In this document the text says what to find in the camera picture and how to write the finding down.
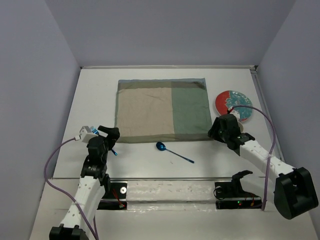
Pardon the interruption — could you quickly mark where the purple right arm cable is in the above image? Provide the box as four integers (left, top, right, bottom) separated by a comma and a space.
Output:
231, 104, 277, 212

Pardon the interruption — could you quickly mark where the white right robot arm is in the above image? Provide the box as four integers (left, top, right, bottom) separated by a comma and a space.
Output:
208, 113, 319, 220

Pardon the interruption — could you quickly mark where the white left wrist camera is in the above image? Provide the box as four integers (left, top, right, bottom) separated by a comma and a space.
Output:
74, 126, 99, 144

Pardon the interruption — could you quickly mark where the patchwork cloth placemat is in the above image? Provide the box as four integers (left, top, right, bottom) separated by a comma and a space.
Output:
114, 78, 213, 144

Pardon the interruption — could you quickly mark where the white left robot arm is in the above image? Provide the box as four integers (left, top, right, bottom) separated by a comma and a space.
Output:
43, 125, 120, 240

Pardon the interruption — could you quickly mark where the blue metal spoon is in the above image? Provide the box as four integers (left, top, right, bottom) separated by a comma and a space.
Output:
156, 142, 195, 164

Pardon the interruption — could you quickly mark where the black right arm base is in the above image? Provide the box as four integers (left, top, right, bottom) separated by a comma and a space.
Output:
213, 170, 262, 210

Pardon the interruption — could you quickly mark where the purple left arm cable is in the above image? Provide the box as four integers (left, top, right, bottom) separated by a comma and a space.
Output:
43, 136, 100, 240

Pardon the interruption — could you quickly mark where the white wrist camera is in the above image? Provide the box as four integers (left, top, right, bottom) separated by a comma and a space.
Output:
74, 126, 99, 144
227, 108, 241, 121

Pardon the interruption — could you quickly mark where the lavender cup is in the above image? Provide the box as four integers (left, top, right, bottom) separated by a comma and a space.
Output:
237, 121, 244, 133

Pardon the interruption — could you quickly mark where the red and teal plate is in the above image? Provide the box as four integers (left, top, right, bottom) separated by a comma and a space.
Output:
214, 90, 253, 122

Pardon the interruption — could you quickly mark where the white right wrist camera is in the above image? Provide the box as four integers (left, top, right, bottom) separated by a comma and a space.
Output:
227, 108, 241, 121

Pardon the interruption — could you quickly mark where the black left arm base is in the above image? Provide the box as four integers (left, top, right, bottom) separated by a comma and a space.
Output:
97, 181, 128, 211

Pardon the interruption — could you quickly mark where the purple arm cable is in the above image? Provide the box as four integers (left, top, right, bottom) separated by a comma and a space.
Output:
231, 104, 277, 212
43, 136, 100, 240

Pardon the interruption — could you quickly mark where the blue metal fork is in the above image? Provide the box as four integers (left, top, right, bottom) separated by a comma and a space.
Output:
96, 128, 118, 156

